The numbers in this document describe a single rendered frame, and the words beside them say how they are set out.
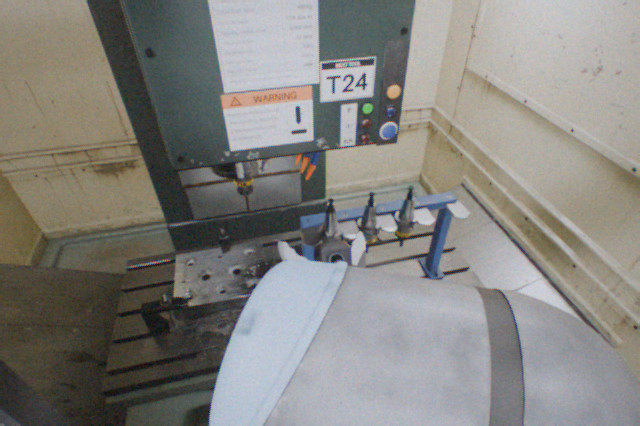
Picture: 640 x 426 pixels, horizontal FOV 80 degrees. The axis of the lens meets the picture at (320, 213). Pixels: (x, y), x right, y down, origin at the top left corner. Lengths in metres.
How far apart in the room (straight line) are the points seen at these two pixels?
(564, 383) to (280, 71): 0.58
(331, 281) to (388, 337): 0.04
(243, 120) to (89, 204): 1.54
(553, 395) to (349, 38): 0.59
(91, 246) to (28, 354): 0.73
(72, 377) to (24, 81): 1.10
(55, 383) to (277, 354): 1.43
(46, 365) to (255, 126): 1.18
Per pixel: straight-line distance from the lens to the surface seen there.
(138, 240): 2.15
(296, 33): 0.66
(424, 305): 0.21
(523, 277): 1.61
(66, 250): 2.28
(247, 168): 0.90
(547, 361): 0.21
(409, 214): 1.07
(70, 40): 1.79
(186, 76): 0.67
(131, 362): 1.29
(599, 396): 0.22
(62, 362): 1.64
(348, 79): 0.71
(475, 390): 0.20
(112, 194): 2.10
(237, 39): 0.65
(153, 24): 0.65
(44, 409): 0.41
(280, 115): 0.70
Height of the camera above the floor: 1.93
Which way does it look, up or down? 40 degrees down
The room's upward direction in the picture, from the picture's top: 1 degrees counter-clockwise
